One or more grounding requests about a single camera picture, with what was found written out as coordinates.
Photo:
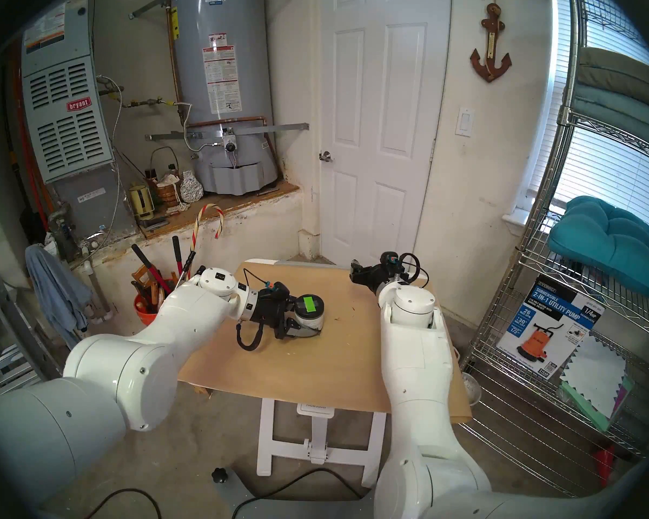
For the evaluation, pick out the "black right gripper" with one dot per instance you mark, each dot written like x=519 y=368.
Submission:
x=386 y=277

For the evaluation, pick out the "folding table with board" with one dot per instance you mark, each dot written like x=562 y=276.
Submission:
x=324 y=372

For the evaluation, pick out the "white zigzag edged sheet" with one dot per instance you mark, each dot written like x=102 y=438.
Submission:
x=595 y=377

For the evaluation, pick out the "black grip steel rod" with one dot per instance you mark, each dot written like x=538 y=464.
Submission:
x=189 y=259

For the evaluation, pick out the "teal tufted cushion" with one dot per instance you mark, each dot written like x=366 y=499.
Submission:
x=611 y=237

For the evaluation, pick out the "window with white blinds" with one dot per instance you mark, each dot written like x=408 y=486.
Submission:
x=606 y=172

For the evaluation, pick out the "black base knob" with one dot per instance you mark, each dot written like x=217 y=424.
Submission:
x=219 y=476

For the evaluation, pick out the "plywood platform board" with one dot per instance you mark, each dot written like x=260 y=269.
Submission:
x=238 y=201

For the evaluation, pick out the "gray water heater tank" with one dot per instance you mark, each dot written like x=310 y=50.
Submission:
x=254 y=64

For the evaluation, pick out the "wooden anchor wall decoration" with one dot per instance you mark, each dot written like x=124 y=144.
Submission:
x=489 y=64

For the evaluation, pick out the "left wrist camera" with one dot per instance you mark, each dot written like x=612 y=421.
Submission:
x=275 y=290

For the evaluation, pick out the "black lid with green tape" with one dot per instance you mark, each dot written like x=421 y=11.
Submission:
x=309 y=304

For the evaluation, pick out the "white labelled paint jar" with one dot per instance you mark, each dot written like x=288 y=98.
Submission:
x=309 y=323

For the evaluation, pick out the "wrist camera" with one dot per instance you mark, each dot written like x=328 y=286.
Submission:
x=275 y=290
x=390 y=259

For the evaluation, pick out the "crumpled aluminium foil bundle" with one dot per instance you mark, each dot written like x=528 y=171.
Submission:
x=191 y=188

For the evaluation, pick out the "pale yellow jug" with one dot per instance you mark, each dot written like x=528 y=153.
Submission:
x=140 y=201

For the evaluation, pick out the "gray robot base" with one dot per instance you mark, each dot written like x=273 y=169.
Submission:
x=303 y=510

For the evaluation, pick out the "utility pump carton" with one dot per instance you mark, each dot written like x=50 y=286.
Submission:
x=551 y=318

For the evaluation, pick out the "striped candy cane decoration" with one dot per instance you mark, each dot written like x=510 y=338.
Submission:
x=221 y=220

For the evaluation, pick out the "gray Bryant furnace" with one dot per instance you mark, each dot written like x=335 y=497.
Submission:
x=70 y=128

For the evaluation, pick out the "aluminium ladder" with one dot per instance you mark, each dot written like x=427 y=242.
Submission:
x=11 y=374

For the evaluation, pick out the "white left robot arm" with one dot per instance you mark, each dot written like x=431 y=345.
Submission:
x=113 y=377

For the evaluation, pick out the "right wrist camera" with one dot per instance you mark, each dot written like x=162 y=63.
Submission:
x=390 y=259

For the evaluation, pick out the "white wall light switch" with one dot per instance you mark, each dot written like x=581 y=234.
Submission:
x=464 y=122

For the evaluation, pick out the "green foam sheet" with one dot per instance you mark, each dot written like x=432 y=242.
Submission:
x=578 y=401

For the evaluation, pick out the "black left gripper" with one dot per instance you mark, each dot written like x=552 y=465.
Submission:
x=273 y=312

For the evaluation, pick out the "white panel door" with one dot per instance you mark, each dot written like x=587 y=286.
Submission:
x=384 y=145

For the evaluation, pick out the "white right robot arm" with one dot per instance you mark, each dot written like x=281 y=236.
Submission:
x=416 y=361

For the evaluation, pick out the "small red object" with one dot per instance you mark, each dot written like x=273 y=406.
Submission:
x=606 y=464

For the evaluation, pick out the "olive gray folded cushion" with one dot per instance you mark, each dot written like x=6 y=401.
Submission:
x=616 y=72

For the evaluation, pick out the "gas pipe with yellow valve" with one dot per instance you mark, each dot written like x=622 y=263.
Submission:
x=151 y=101

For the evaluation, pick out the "blue hanging towel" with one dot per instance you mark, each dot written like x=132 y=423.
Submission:
x=54 y=291

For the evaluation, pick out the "orange plastic bucket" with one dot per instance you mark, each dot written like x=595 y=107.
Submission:
x=146 y=315

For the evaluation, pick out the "pale teal folded cushion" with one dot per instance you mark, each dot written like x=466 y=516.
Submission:
x=611 y=110

